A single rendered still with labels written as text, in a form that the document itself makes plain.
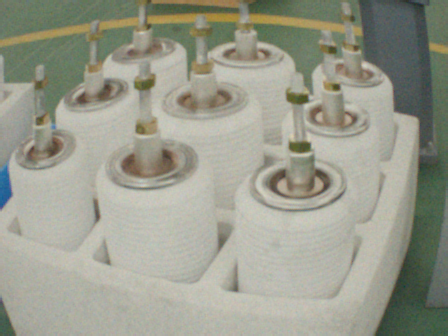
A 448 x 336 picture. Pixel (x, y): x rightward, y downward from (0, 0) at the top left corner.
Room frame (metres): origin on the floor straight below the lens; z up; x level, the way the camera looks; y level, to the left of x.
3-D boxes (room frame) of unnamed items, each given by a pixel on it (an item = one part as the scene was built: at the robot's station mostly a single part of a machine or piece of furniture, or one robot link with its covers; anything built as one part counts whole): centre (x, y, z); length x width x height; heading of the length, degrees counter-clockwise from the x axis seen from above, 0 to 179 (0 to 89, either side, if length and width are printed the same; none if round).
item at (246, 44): (0.86, -0.03, 0.26); 0.02 x 0.02 x 0.03
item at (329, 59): (0.71, -0.10, 0.30); 0.01 x 0.01 x 0.08; 82
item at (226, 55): (0.86, -0.03, 0.25); 0.08 x 0.08 x 0.01
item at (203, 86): (0.75, 0.01, 0.26); 0.02 x 0.02 x 0.03
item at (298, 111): (0.60, -0.05, 0.30); 0.01 x 0.01 x 0.08; 51
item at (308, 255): (0.60, -0.05, 0.16); 0.10 x 0.10 x 0.18
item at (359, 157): (0.71, -0.10, 0.16); 0.10 x 0.10 x 0.18
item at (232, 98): (0.75, 0.01, 0.25); 0.08 x 0.08 x 0.01
